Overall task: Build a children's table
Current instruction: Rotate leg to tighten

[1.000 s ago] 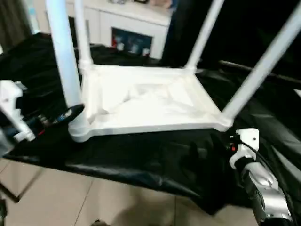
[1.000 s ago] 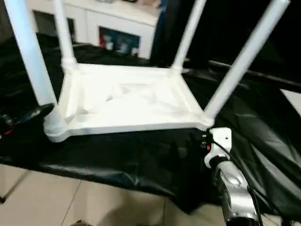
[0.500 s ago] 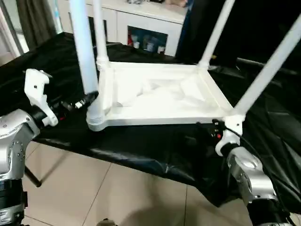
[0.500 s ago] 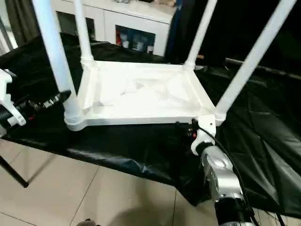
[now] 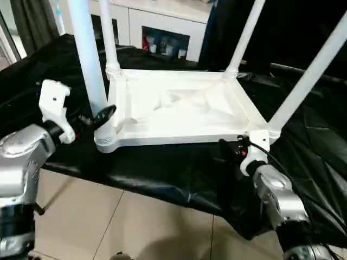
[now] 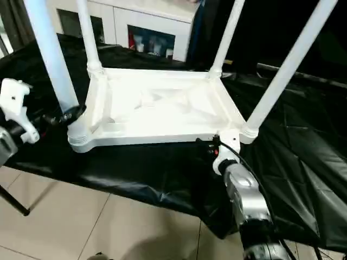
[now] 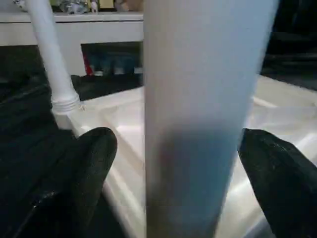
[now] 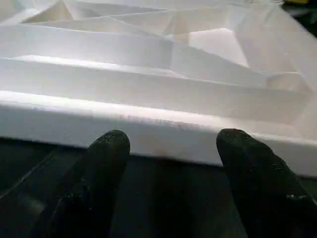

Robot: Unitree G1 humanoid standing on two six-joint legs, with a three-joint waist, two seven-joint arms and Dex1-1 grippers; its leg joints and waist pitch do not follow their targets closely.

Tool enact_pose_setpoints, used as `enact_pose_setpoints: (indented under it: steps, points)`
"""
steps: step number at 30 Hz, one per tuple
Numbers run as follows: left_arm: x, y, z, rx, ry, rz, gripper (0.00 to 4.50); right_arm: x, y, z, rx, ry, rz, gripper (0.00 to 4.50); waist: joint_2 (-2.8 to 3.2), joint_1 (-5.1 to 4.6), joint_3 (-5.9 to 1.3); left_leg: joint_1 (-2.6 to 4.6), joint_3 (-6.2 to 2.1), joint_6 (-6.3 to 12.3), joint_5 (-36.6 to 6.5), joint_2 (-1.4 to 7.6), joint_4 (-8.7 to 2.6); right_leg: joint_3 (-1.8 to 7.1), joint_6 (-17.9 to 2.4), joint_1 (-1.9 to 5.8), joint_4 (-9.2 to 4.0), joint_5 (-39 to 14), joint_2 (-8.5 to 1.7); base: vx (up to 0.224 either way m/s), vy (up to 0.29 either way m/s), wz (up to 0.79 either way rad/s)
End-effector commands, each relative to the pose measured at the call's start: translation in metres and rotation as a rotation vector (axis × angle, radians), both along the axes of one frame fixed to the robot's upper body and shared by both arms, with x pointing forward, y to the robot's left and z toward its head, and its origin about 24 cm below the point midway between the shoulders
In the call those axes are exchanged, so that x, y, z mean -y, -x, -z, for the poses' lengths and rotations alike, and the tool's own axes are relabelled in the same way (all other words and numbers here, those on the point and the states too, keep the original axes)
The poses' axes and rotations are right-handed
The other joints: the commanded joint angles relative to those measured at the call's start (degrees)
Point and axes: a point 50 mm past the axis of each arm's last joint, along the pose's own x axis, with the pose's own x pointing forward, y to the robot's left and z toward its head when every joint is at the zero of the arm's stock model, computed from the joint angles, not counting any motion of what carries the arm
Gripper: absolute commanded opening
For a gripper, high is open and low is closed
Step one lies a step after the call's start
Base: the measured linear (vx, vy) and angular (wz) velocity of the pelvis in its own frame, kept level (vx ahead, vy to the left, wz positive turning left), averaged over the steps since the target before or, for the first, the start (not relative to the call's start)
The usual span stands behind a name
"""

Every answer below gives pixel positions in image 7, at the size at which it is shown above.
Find white plastic table leg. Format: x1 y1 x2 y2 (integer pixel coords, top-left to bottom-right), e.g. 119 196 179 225
25 0 83 130
143 0 279 238

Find white glass-door cabinet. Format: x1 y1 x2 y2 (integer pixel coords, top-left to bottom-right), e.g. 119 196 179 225
0 10 145 78

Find white plastic table top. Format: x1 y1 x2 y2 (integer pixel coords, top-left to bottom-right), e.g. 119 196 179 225
53 74 317 238

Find black backdrop cloth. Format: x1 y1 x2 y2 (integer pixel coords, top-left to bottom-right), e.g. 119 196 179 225
260 0 317 91

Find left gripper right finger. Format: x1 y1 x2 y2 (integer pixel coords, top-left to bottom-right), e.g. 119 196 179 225
238 128 317 238

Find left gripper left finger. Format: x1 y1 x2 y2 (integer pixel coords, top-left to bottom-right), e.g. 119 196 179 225
0 127 118 238

